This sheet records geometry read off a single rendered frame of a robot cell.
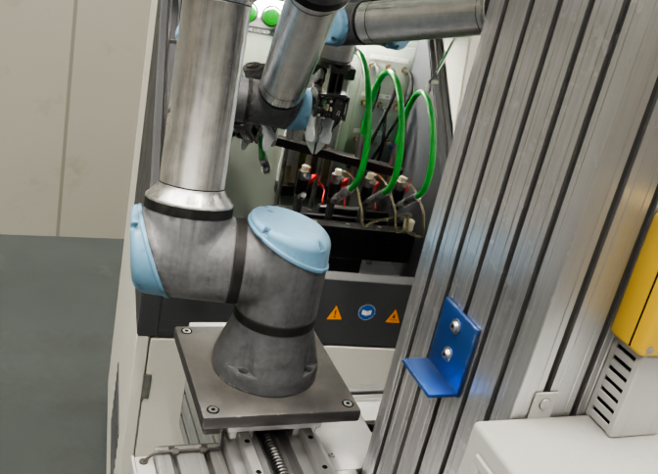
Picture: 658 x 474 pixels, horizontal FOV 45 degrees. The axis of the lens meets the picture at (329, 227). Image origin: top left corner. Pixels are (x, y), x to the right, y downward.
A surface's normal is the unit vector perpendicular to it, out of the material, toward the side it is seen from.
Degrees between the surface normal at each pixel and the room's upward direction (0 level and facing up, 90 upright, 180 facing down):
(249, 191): 90
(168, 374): 90
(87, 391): 0
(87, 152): 90
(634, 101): 90
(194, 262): 75
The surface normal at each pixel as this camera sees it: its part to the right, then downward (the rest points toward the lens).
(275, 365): 0.22, 0.11
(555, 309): 0.33, 0.42
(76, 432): 0.20, -0.91
